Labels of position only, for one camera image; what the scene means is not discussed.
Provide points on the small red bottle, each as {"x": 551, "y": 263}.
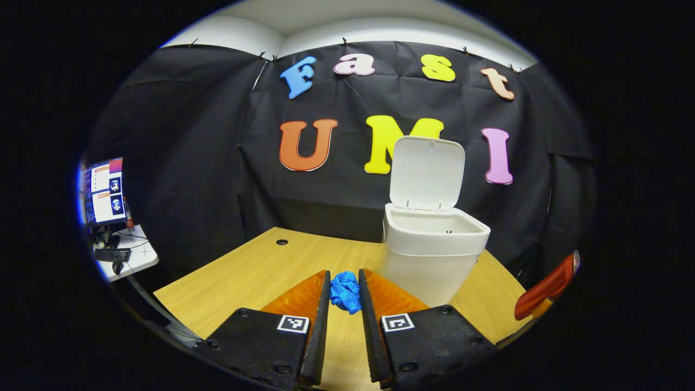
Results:
{"x": 129, "y": 217}

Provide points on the black backdrop cloth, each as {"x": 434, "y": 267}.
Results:
{"x": 190, "y": 163}

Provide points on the wooden desktop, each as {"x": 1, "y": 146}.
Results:
{"x": 244, "y": 282}

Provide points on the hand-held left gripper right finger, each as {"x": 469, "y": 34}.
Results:
{"x": 372, "y": 336}

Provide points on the black keyboard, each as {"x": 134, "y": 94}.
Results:
{"x": 113, "y": 254}

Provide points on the blue paper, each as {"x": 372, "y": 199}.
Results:
{"x": 345, "y": 293}

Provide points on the white desktop garbage bin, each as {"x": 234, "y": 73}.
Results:
{"x": 429, "y": 255}

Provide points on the computer monitor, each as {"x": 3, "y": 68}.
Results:
{"x": 103, "y": 193}

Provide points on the red pop can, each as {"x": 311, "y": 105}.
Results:
{"x": 545, "y": 285}

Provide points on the black computer mouse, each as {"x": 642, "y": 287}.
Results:
{"x": 118, "y": 267}

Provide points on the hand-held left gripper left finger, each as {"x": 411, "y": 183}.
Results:
{"x": 321, "y": 336}

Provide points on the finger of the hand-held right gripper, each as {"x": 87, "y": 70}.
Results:
{"x": 543, "y": 307}

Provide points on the white side table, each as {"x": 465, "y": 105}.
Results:
{"x": 141, "y": 252}

